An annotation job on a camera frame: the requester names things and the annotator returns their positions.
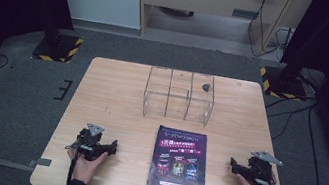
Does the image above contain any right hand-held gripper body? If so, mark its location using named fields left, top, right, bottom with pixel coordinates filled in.
left=242, top=148, right=286, bottom=185

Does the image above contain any clear acrylic organizer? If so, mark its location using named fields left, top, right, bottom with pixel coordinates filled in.
left=139, top=64, right=220, bottom=129

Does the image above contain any purple magazine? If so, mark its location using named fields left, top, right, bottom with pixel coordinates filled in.
left=145, top=124, right=217, bottom=185

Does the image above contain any left hand-held gripper cable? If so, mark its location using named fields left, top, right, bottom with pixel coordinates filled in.
left=65, top=148, right=82, bottom=185

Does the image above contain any small dark round object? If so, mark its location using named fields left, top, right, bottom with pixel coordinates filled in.
left=200, top=82, right=212, bottom=93

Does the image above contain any black hanging cable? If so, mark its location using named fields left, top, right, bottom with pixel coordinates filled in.
left=243, top=0, right=301, bottom=64

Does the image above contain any grey tape strip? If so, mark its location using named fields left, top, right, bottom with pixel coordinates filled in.
left=27, top=155, right=53, bottom=171

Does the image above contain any black stand with striped base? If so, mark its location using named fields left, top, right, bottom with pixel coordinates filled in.
left=255, top=37, right=316, bottom=104
left=30, top=14, right=88, bottom=67

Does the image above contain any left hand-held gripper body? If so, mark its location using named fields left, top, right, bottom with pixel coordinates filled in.
left=64, top=119, right=114, bottom=165

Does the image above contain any person's left hand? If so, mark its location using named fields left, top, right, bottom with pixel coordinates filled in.
left=62, top=144, right=110, bottom=185

